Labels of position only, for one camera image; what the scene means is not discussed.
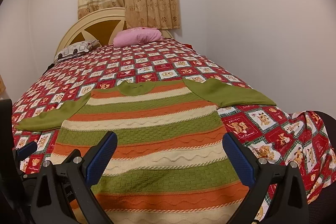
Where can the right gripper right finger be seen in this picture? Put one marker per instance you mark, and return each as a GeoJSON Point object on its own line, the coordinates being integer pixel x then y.
{"type": "Point", "coordinates": [289, 203]}

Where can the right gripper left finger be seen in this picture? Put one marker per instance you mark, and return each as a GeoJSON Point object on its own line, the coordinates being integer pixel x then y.
{"type": "Point", "coordinates": [50, 204]}

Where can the striped green orange knit sweater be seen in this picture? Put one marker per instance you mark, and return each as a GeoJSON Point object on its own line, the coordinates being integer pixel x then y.
{"type": "Point", "coordinates": [169, 165]}

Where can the red patchwork teddy bedspread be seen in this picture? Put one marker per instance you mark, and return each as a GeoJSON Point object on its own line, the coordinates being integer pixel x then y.
{"type": "Point", "coordinates": [270, 133]}

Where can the white patterned pillow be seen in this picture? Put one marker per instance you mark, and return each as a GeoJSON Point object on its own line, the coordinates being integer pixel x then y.
{"type": "Point", "coordinates": [76, 49]}

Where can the pink pillow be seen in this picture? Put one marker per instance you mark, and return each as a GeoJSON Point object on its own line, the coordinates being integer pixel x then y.
{"type": "Point", "coordinates": [137, 36]}

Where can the cream wooden headboard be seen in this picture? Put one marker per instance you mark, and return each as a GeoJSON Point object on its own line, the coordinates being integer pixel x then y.
{"type": "Point", "coordinates": [102, 25]}

